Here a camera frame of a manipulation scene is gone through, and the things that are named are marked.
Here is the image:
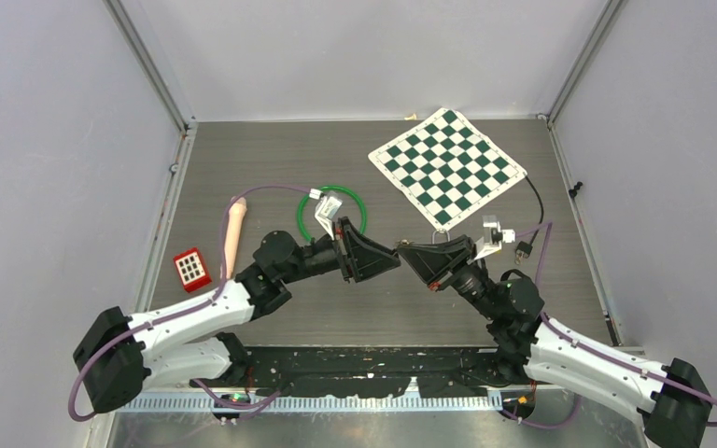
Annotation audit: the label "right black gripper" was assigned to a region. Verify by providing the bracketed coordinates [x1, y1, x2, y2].
[396, 234, 500, 321]

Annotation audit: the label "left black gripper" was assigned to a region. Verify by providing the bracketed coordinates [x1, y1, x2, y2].
[280, 217, 401, 285]

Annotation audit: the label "green cable bike lock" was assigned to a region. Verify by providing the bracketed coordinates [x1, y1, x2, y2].
[295, 185, 368, 241]

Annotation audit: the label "brass padlock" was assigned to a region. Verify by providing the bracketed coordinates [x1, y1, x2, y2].
[430, 229, 452, 244]

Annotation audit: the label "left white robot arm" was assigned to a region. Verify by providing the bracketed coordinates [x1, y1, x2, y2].
[67, 217, 401, 422]

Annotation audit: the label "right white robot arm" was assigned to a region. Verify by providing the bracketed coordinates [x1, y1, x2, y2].
[397, 236, 712, 447]

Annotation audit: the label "green white chessboard mat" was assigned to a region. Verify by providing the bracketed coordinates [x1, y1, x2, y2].
[368, 107, 527, 231]

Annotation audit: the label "beige toy microphone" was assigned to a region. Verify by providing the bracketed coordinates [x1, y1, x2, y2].
[222, 197, 247, 279]

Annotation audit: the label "red white toy calculator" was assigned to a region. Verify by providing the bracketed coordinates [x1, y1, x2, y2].
[173, 247, 212, 293]

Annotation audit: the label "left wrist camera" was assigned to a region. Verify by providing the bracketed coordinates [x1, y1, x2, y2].
[308, 189, 343, 240]

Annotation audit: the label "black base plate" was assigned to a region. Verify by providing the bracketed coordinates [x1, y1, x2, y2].
[198, 346, 538, 399]

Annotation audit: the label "black wall knob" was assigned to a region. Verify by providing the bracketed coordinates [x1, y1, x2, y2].
[568, 181, 583, 200]

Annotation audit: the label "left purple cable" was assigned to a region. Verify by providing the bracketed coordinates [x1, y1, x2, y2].
[67, 184, 326, 424]

